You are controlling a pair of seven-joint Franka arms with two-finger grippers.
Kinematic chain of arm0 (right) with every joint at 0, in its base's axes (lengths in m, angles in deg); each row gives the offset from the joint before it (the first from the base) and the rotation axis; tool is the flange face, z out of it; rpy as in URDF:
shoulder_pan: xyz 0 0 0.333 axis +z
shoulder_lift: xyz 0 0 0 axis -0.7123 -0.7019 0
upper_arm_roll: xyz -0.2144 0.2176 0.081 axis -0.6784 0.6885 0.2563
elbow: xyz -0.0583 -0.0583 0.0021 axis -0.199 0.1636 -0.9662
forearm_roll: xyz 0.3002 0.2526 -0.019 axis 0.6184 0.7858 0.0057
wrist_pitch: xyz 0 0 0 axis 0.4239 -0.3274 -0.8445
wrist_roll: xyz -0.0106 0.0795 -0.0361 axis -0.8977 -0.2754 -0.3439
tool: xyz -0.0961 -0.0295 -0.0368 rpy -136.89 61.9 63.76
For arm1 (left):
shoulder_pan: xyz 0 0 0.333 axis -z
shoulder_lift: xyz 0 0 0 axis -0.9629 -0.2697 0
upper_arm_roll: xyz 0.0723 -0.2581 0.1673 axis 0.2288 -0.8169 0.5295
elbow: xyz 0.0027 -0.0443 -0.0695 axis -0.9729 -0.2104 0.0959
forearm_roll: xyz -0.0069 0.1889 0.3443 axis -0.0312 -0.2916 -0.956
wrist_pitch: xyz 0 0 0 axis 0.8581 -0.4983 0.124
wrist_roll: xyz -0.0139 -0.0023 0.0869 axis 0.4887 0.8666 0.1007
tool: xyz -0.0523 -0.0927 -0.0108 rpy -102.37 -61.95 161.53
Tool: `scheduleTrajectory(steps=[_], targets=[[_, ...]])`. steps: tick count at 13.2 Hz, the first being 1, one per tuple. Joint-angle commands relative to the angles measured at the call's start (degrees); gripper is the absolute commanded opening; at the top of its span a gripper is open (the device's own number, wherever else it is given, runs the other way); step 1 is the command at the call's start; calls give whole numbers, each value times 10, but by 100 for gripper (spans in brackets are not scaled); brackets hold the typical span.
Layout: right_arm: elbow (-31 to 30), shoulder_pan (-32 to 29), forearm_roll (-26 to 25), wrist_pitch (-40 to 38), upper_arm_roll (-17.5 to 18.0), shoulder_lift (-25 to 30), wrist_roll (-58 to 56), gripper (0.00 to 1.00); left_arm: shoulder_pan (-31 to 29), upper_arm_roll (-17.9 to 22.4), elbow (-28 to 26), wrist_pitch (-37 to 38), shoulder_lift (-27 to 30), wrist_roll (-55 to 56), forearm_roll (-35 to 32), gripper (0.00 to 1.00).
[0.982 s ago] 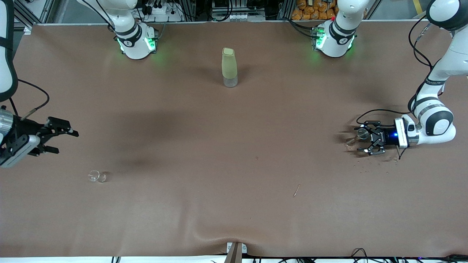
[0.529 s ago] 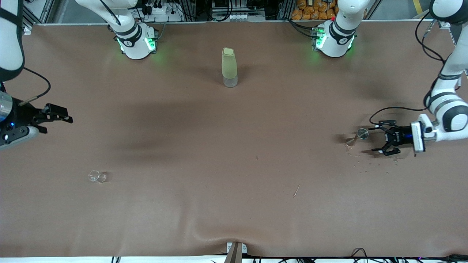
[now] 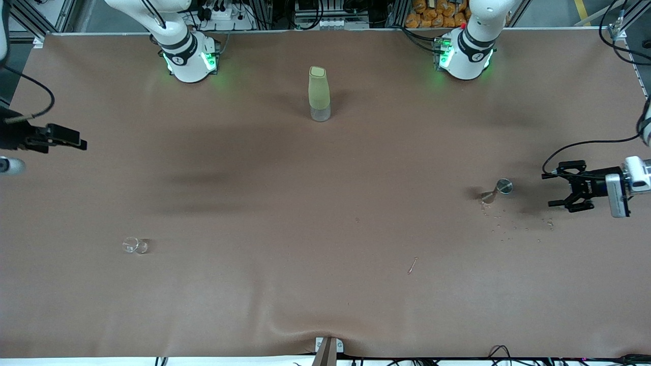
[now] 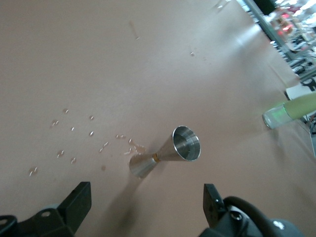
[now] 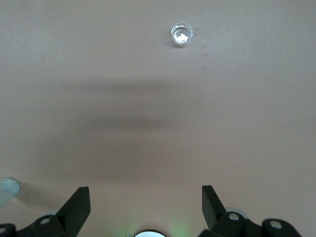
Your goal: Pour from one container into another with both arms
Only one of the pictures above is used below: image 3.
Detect steel hourglass jigger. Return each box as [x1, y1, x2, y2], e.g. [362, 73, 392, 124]
[481, 178, 513, 205]

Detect wooden clamp bracket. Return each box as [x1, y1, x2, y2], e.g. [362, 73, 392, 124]
[311, 337, 344, 366]

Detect brown table mat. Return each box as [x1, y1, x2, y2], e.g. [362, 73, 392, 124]
[0, 28, 651, 359]

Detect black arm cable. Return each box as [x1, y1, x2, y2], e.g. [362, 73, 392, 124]
[542, 0, 651, 176]
[0, 65, 56, 126]

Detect yellow-green frosted bottle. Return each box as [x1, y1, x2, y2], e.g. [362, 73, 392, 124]
[308, 66, 332, 123]

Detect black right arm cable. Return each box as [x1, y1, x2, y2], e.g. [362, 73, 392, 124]
[0, 65, 56, 126]

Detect black looped floor cable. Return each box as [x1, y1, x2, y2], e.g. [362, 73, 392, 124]
[488, 345, 515, 366]

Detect clear glass measuring cup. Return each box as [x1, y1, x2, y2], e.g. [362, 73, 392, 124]
[122, 237, 149, 255]

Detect white power strip with plugs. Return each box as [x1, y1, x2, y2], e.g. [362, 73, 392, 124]
[201, 4, 245, 22]

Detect spilled liquid droplets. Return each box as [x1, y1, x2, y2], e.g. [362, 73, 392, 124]
[478, 201, 555, 242]

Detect orange packets pile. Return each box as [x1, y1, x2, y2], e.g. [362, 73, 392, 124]
[405, 0, 512, 29]

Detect white long socket strip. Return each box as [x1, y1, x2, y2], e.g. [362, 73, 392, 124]
[295, 18, 370, 30]

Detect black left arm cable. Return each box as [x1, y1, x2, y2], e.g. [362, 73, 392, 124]
[542, 0, 651, 176]

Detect aluminium frame profile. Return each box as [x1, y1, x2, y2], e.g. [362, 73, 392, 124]
[10, 0, 77, 40]
[608, 0, 651, 40]

